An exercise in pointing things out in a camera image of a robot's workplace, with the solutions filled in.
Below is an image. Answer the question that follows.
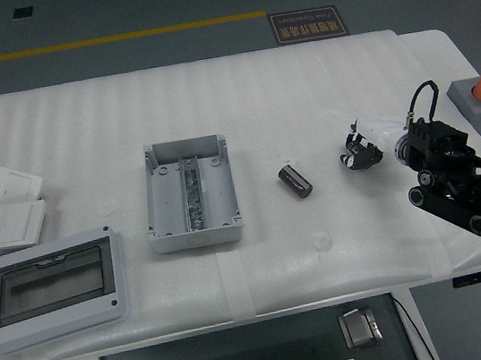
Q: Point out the grey box with dark window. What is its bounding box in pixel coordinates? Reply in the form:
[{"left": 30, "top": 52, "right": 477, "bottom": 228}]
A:
[{"left": 0, "top": 223, "right": 137, "bottom": 357}]

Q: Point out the white tape strip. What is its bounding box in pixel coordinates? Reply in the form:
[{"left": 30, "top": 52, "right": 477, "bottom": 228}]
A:
[
  {"left": 214, "top": 247, "right": 257, "bottom": 323},
  {"left": 421, "top": 221, "right": 455, "bottom": 282}
]

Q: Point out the black orange floor sign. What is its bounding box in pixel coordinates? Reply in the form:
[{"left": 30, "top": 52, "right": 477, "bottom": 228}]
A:
[{"left": 266, "top": 3, "right": 351, "bottom": 47}]

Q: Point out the white foam mat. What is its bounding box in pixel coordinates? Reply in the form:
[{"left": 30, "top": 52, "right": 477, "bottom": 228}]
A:
[{"left": 0, "top": 24, "right": 462, "bottom": 360}]

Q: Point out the thin black cable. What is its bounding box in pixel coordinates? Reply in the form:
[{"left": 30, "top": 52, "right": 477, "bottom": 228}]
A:
[{"left": 391, "top": 290, "right": 436, "bottom": 360}]

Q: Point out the black floor hatch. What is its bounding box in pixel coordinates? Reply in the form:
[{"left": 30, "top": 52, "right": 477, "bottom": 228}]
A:
[{"left": 10, "top": 4, "right": 35, "bottom": 20}]

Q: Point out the open grey junction box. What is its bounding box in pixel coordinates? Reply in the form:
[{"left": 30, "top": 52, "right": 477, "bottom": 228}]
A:
[{"left": 134, "top": 131, "right": 248, "bottom": 257}]

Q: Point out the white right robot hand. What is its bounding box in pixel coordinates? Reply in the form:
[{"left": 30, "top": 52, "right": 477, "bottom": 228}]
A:
[{"left": 333, "top": 112, "right": 409, "bottom": 174}]

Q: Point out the metal mounting rail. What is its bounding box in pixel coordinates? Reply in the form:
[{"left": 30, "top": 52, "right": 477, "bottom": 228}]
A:
[{"left": 176, "top": 154, "right": 210, "bottom": 233}]

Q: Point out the white switch plate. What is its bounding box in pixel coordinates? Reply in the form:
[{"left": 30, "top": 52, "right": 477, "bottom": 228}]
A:
[
  {"left": 0, "top": 198, "right": 53, "bottom": 252},
  {"left": 0, "top": 160, "right": 47, "bottom": 207}
]

